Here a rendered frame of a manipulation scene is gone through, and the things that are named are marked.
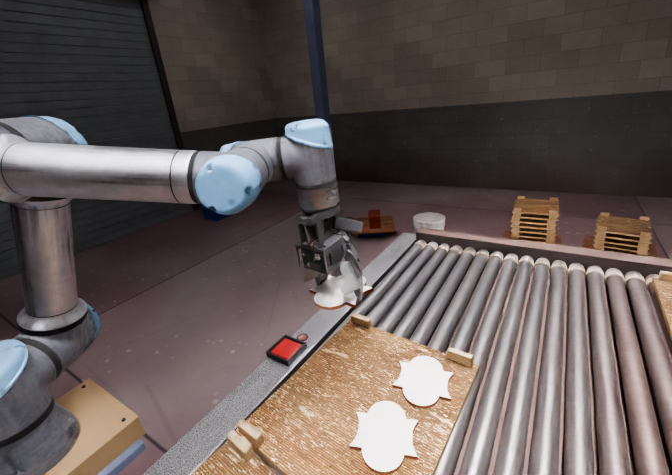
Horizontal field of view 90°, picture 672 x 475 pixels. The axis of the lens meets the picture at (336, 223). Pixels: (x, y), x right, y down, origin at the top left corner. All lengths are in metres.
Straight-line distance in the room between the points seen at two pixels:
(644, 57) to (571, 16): 0.92
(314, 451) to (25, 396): 0.53
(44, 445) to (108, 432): 0.10
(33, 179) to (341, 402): 0.65
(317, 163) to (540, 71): 5.00
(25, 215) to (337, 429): 0.69
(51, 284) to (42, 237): 0.10
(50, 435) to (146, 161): 0.61
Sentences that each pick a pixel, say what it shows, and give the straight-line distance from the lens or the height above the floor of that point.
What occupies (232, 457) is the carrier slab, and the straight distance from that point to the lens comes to 0.77.
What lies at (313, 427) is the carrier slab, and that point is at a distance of 0.76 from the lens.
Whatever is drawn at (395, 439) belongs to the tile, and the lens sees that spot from 0.73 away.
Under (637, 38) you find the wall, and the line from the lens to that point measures 5.49.
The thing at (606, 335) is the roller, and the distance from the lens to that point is 1.10.
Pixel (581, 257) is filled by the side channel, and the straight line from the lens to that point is 1.43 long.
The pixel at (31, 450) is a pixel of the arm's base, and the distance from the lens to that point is 0.94.
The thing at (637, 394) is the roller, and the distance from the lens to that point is 0.96.
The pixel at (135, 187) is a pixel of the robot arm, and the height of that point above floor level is 1.44.
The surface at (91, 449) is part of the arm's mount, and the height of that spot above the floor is 0.92.
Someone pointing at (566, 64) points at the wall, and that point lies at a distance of 5.45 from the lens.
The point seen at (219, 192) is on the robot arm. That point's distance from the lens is 0.45.
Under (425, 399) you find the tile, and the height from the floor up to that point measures 0.94.
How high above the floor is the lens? 1.53
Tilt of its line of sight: 20 degrees down
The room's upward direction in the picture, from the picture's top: 6 degrees counter-clockwise
